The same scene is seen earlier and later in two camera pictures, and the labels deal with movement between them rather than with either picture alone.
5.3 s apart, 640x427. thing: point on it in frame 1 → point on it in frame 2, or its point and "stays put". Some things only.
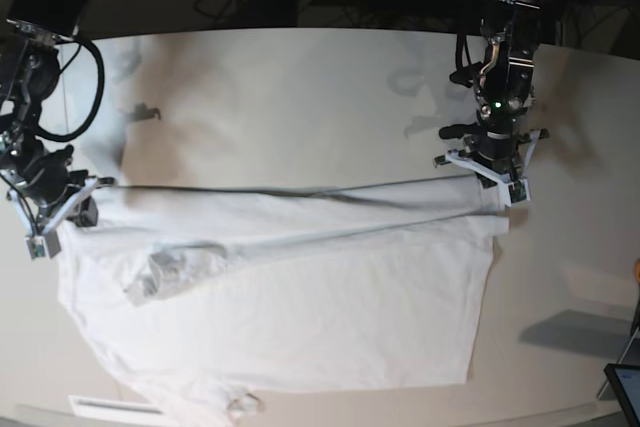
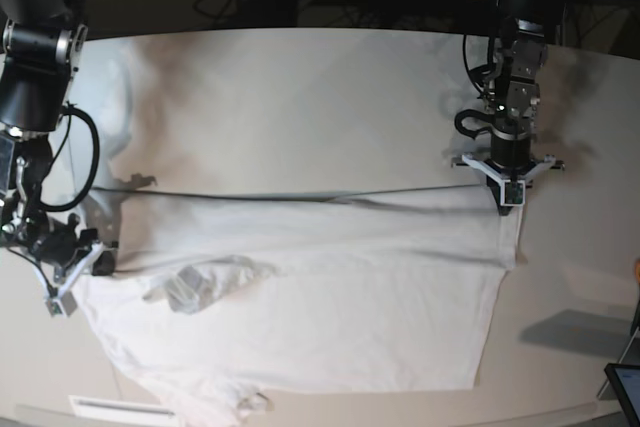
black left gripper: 48,180 → 49,240
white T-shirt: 195,299 stays put
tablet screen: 625,381 stays put
